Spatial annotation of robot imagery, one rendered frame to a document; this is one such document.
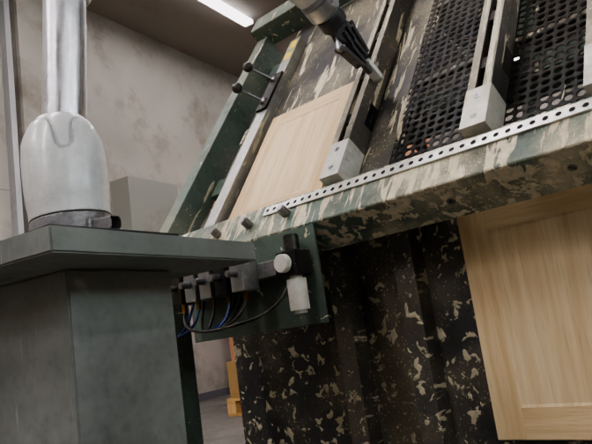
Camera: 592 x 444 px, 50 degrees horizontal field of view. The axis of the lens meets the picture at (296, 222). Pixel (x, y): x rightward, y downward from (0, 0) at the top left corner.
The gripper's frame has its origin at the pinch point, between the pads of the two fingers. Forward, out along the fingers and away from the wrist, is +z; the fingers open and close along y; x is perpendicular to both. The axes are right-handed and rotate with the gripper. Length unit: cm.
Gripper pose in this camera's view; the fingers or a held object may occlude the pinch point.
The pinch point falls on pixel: (371, 70)
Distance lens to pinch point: 183.5
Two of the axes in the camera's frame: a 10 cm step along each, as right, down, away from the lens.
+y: 2.8, -7.7, 5.7
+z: 6.3, 6.0, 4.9
